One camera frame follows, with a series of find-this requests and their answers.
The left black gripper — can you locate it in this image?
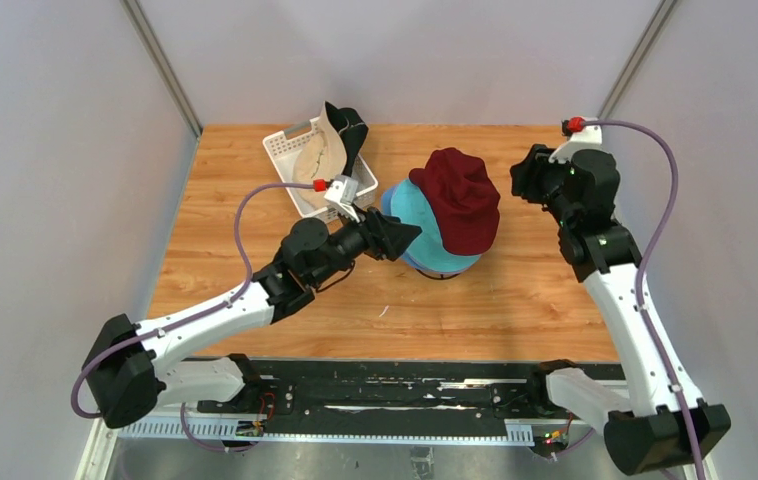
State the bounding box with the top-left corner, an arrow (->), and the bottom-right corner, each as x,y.
309,201 -> 421,287

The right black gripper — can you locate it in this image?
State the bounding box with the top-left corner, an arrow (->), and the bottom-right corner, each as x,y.
511,144 -> 577,228

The teal hat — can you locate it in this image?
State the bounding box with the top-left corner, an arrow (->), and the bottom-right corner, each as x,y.
381,180 -> 482,275

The dark red hat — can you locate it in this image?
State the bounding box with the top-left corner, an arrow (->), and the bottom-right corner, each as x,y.
408,147 -> 501,256

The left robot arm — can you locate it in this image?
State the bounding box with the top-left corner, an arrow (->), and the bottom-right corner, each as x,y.
74,208 -> 422,429

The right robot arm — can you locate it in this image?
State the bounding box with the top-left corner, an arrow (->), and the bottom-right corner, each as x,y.
510,144 -> 731,475

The black hat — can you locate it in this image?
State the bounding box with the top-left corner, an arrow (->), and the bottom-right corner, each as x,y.
291,101 -> 369,184

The white perforated plastic basket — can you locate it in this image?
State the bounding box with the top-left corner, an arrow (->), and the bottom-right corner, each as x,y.
262,117 -> 379,223

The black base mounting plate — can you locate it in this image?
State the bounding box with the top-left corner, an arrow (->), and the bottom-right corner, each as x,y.
188,359 -> 572,440

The black wire hat stand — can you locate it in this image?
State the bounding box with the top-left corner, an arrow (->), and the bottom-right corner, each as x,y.
415,268 -> 464,281

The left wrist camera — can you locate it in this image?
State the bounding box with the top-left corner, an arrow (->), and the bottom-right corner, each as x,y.
313,175 -> 361,223

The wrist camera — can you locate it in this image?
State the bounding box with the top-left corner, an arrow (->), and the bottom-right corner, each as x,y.
548,116 -> 603,164
313,175 -> 361,223

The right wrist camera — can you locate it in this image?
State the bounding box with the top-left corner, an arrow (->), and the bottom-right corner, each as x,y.
548,116 -> 603,164

